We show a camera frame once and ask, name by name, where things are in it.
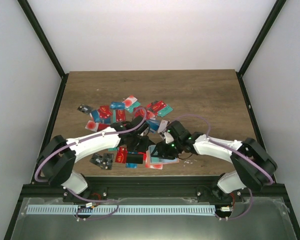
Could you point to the black frame left post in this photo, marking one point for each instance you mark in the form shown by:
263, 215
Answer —
35, 24

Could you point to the blue card left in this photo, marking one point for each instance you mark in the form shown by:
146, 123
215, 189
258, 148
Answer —
95, 116

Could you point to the white red circle card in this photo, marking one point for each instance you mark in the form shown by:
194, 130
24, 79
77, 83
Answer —
129, 101

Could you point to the wrist white camera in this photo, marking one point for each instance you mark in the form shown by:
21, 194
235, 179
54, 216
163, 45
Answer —
144, 129
167, 137

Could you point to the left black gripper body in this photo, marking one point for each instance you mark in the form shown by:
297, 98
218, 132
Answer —
137, 146

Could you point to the black card far left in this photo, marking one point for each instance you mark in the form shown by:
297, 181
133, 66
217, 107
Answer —
86, 109

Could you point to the pink leather card holder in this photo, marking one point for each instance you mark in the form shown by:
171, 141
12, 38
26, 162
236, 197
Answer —
154, 162

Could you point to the red card middle top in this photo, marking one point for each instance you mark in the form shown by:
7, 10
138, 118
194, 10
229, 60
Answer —
120, 115

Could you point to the blue striped card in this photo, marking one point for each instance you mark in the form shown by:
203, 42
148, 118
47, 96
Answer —
153, 125

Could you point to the black aluminium front rail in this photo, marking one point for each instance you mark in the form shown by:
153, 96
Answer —
202, 188

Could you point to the red card far right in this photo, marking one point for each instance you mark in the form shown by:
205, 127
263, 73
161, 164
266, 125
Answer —
156, 106

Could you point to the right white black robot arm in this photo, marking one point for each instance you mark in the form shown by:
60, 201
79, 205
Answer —
253, 166

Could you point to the plain black card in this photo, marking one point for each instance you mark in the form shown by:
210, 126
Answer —
135, 158

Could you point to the white red dot card left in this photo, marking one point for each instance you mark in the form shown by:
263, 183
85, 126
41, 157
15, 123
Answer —
92, 126

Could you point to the black cards front left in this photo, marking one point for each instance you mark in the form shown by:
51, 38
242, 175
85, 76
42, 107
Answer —
105, 161

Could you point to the blue card top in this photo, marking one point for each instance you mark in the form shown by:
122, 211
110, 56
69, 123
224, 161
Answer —
114, 105

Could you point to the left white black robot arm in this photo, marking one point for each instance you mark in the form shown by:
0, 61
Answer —
56, 161

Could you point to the teal card far right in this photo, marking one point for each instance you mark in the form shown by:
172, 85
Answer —
164, 111

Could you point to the black frame right post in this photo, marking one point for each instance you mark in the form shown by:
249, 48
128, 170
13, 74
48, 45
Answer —
265, 29

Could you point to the white card black stripe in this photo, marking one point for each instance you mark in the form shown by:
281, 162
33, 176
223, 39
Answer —
162, 126

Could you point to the blue card front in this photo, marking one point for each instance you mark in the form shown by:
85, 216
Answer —
131, 165

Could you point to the light blue slotted cable duct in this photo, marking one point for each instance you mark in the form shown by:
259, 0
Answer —
102, 210

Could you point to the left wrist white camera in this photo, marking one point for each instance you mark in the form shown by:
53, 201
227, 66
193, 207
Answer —
144, 129

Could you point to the red card left top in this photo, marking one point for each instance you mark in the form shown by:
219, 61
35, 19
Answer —
104, 111

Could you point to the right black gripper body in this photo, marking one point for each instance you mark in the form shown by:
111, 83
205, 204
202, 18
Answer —
172, 151

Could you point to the black frame post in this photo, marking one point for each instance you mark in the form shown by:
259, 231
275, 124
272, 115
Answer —
35, 24
265, 29

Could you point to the red vip card front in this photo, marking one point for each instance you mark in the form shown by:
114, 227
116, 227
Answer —
121, 155

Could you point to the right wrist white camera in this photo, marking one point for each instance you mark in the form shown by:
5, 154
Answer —
167, 137

